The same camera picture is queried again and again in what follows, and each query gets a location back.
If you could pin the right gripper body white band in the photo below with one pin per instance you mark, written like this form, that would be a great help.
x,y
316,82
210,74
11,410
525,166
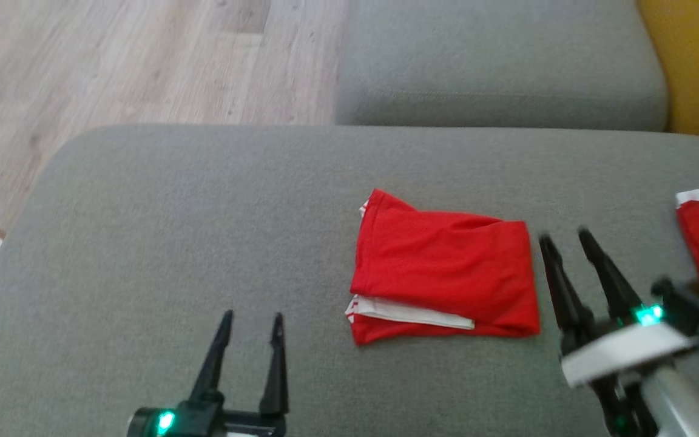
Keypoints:
x,y
622,349

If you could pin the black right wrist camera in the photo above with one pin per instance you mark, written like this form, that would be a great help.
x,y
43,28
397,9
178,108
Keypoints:
x,y
689,303

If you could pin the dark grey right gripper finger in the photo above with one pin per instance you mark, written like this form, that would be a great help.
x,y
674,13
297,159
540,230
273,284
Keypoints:
x,y
568,297
616,285

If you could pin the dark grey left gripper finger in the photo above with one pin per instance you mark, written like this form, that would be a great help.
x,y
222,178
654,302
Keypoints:
x,y
274,376
213,370

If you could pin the red white striped garment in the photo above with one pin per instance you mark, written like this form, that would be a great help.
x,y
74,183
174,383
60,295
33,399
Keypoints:
x,y
446,267

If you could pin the yellow sofa back cushion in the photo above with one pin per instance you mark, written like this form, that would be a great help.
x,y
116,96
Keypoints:
x,y
698,60

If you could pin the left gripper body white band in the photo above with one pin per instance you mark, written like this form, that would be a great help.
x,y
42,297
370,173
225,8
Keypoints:
x,y
204,422

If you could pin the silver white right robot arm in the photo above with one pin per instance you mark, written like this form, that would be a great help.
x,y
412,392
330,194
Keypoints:
x,y
689,406

